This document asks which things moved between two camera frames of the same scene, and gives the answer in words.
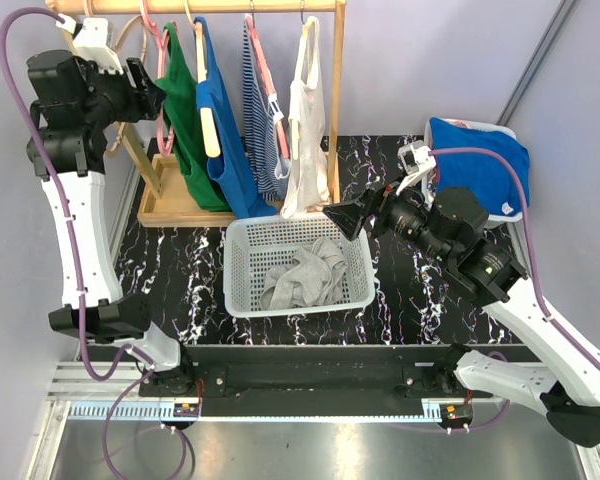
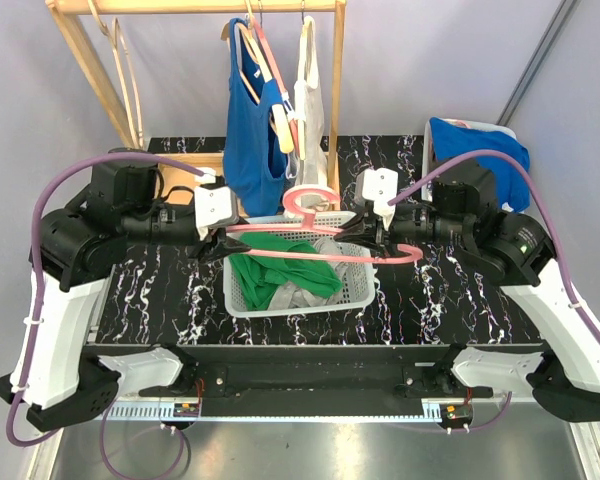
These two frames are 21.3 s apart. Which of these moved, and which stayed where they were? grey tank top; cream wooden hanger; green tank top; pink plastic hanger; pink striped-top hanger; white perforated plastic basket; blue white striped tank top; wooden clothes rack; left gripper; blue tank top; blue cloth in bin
Moved: left gripper; pink plastic hanger; blue tank top; green tank top; cream wooden hanger; blue white striped tank top; pink striped-top hanger
Stayed: wooden clothes rack; white perforated plastic basket; grey tank top; blue cloth in bin
